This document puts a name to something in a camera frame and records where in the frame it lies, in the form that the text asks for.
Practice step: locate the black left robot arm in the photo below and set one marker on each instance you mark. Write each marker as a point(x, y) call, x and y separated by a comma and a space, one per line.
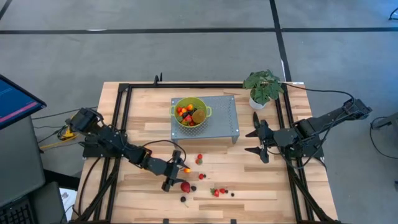
point(109, 140)

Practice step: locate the black aluminium table frame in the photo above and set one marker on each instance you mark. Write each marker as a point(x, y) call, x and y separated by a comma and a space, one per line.
point(202, 85)

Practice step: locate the monitor with blue screen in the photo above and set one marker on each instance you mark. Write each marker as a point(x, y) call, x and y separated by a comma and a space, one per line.
point(15, 102)

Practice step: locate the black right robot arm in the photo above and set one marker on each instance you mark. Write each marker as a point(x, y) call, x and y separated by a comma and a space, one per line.
point(326, 118)

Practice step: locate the black edge bracket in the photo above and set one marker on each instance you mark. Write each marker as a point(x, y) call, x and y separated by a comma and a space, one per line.
point(233, 221)
point(166, 221)

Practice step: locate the grey perforated metal shelf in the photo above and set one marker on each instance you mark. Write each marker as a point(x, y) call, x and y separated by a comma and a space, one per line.
point(222, 121)

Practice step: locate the green plant in white pot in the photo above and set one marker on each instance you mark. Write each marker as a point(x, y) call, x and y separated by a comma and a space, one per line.
point(262, 87)

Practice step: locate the white paper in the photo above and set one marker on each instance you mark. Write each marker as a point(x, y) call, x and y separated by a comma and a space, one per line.
point(66, 199)

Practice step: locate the blackberry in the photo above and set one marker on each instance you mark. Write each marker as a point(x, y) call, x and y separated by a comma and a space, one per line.
point(193, 188)

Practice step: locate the dark grey box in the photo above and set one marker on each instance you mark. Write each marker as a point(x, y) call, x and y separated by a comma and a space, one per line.
point(46, 205)

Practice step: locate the grey floor object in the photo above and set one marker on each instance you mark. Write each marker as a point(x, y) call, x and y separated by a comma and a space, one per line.
point(387, 121)

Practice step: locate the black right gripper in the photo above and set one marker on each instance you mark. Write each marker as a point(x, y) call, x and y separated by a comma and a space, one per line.
point(267, 140)

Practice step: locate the green colander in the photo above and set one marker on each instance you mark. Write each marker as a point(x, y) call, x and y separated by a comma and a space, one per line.
point(203, 104)

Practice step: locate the red pomegranate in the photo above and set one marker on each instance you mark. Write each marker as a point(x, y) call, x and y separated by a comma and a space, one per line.
point(185, 187)

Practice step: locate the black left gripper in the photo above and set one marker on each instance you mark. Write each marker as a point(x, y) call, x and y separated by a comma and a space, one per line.
point(172, 171)

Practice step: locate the black keyboard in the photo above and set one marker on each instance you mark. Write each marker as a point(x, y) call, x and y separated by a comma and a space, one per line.
point(15, 214)

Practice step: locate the black eggplant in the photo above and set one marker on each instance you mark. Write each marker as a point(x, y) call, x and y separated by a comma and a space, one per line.
point(183, 199)

